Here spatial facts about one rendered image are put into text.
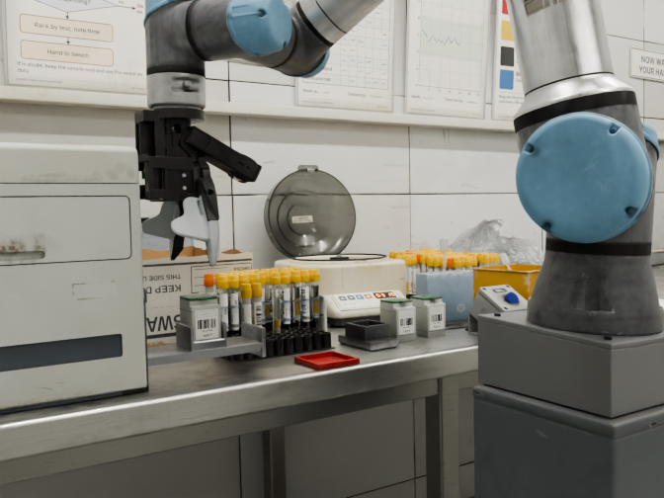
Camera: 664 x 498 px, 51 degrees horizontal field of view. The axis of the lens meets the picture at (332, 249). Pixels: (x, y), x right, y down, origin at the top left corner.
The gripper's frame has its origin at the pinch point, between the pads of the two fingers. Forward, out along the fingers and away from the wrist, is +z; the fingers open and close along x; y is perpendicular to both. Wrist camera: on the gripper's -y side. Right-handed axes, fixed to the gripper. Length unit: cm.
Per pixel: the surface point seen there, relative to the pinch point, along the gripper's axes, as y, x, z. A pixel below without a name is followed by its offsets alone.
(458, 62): -101, -58, -47
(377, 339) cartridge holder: -29.6, 0.2, 13.6
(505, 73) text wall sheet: -119, -58, -46
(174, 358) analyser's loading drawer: 4.7, 3.6, 11.6
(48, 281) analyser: 19.5, 4.7, 0.7
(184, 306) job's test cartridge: 1.8, -0.2, 5.7
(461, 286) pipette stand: -54, -7, 8
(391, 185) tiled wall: -78, -59, -13
